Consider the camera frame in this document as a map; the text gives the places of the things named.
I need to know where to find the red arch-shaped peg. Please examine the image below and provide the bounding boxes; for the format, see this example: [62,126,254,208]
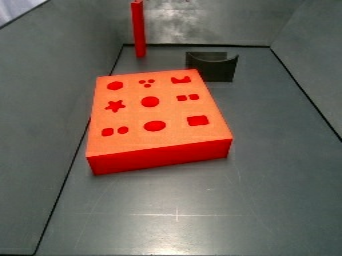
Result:
[131,0,146,58]

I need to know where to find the black curved holder stand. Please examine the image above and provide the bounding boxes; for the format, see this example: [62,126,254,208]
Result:
[186,52,240,82]

